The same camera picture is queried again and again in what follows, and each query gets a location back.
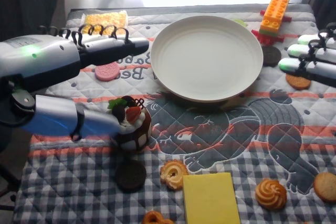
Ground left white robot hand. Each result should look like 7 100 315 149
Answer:
0 24 150 142

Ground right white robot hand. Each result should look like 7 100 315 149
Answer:
278 23 336 87

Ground chocolate cupcake with strawberry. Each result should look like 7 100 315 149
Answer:
107 95 152 154

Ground white round plate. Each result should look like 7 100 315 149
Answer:
150 15 264 103

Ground brown round biscuit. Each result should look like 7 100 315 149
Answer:
285 73 312 90

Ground dark chocolate sandwich cookie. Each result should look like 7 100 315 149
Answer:
115 159 147 193
261 46 281 67

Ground red toy connector piece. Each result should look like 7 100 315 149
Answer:
250 9 292 48

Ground pink sandwich cookie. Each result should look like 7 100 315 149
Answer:
94 63 118 81

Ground orange building brick stack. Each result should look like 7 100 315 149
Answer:
259 0 290 37

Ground bag of yellow beads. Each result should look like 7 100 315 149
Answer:
81 10 129 36

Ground small green toy piece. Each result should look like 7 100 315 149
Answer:
230 18 247 28

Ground pale round biscuit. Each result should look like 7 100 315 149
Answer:
313 172 336 204

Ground grey quilt with bear print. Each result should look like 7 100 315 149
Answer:
13 3 336 224

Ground swirl rosette butter cookie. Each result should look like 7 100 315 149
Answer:
255 178 287 211

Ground yellow rectangular pad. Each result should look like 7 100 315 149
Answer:
182 172 242 224

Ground pretzel-shaped butter cookie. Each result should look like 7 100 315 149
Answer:
142 210 175 224

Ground ring-shaped butter cookie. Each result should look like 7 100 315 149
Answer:
160 159 189 190

